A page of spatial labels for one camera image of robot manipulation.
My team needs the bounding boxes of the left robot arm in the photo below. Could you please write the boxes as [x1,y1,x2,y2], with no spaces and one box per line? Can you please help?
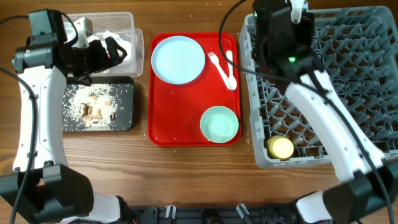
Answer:
[1,9,137,223]

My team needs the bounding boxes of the yellow plastic cup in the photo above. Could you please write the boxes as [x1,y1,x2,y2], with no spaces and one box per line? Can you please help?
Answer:
[267,136,294,159]

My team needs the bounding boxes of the white plastic spoon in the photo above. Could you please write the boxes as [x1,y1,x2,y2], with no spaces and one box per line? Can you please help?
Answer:
[226,50,238,90]

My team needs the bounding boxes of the white plastic fork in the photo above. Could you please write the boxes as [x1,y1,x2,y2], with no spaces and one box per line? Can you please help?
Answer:
[208,52,232,90]

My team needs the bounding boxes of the black food waste tray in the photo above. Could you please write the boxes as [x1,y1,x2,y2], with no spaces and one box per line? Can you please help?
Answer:
[62,75,136,133]

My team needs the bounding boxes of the red serving tray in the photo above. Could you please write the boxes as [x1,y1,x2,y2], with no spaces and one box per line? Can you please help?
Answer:
[147,32,241,147]

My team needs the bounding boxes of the grey dishwasher rack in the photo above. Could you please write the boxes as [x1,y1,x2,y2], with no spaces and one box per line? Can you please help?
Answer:
[239,6,397,169]

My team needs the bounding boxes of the light blue plate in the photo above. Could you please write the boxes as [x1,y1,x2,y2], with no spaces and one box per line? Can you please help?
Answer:
[151,35,206,85]

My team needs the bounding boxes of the rice and food scraps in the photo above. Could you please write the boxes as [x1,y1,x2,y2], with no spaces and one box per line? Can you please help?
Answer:
[63,84,125,131]

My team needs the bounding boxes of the clear plastic waste bin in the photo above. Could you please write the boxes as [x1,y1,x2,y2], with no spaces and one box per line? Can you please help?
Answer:
[63,12,144,77]

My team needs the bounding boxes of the mint green bowl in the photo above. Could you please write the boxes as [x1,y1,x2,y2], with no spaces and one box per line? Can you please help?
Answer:
[200,106,239,144]

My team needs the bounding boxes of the white napkin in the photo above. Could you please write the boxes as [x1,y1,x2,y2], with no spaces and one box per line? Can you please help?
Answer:
[87,30,132,64]

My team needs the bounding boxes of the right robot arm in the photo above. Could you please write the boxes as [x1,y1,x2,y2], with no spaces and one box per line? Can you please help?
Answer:
[253,0,397,223]

